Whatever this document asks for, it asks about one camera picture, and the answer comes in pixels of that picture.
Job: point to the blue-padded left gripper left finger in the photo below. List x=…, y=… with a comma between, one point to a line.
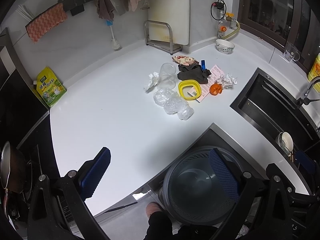
x=92, y=171

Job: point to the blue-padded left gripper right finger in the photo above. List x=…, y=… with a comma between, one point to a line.
x=221, y=169

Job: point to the orange peel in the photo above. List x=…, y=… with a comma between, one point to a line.
x=215, y=89

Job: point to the white paper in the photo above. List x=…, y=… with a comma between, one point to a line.
x=226, y=81

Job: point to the clear plastic bag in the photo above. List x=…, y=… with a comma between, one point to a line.
x=172, y=103

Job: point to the yellow plastic ring lid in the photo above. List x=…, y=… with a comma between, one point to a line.
x=189, y=89

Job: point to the pink paper box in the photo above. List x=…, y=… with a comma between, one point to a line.
x=216, y=72

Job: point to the black cloth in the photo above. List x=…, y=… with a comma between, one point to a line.
x=193, y=72

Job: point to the clear plastic cup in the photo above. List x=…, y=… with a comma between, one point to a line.
x=167, y=77

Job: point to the white tissue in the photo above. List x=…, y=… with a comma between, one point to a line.
x=153, y=81

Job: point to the red patterned snack wrapper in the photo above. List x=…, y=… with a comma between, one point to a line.
x=184, y=60

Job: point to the grey perforated trash bin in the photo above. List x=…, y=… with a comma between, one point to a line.
x=191, y=192

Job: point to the black kitchen sink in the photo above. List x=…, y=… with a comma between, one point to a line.
x=271, y=109

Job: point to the chrome kitchen faucet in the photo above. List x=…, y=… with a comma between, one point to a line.
x=304, y=100

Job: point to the white bowl in sink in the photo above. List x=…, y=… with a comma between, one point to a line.
x=284, y=140

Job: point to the yellow green seasoning pouch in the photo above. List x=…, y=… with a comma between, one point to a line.
x=49, y=87

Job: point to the patterned ceramic bowl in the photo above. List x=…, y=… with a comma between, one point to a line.
x=224, y=46

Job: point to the white bottle brush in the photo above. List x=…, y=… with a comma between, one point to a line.
x=114, y=42

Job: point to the yellow dish soap bottle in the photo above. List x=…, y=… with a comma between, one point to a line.
x=315, y=72

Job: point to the clear glass mug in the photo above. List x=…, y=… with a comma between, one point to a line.
x=291, y=53

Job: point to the steel cutting board rack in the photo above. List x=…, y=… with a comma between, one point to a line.
x=163, y=41

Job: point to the brown hanging rag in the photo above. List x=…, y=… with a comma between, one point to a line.
x=105, y=9

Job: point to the hanging peeler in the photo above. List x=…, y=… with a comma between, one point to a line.
x=145, y=5

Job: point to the white cutting board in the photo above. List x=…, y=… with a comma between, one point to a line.
x=175, y=13

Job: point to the gas valve with hose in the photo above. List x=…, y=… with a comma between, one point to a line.
x=227, y=25

